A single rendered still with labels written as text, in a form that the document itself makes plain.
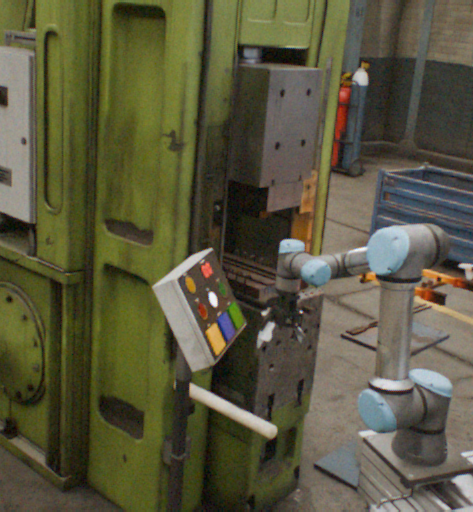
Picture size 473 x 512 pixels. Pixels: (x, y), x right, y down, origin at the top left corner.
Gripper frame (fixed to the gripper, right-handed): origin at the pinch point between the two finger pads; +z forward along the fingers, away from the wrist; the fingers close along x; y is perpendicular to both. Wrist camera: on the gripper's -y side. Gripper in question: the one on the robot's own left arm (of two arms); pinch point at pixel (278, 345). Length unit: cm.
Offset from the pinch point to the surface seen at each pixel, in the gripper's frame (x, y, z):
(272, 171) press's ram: 11, -38, -48
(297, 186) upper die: 26, -44, -41
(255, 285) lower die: 10.7, -41.3, -4.5
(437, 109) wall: 625, -724, 13
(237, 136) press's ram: 1, -46, -59
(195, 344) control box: -31.9, 8.4, -7.6
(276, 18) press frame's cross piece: 16, -56, -99
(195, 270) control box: -27.3, -6.9, -24.7
